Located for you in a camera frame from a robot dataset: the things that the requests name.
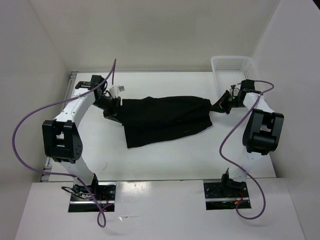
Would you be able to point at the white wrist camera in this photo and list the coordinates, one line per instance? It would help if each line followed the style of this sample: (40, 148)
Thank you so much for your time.
(234, 90)
(115, 91)

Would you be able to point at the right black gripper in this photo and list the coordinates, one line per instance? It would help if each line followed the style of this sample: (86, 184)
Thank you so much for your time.
(221, 105)

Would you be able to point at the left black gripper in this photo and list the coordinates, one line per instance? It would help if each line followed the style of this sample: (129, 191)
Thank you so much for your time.
(114, 114)

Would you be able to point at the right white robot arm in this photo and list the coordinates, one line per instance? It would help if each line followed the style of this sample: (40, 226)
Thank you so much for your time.
(261, 134)

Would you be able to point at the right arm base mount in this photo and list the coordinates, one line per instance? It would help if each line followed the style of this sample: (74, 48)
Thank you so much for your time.
(217, 198)

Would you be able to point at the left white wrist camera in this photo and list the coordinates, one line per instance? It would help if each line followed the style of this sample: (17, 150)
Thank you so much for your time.
(115, 91)

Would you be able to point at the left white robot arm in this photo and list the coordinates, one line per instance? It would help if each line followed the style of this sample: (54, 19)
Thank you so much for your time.
(61, 139)

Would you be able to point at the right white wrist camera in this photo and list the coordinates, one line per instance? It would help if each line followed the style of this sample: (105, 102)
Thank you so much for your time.
(234, 90)

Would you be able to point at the white plastic basket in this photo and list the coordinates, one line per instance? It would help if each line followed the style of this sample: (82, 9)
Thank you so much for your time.
(231, 70)

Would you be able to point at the aluminium table edge rail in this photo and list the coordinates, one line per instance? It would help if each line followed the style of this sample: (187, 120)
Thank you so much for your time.
(50, 164)

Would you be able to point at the black shorts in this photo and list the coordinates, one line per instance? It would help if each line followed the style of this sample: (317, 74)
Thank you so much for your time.
(153, 120)

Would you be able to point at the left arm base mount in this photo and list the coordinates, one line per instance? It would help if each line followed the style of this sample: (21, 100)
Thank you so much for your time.
(82, 202)

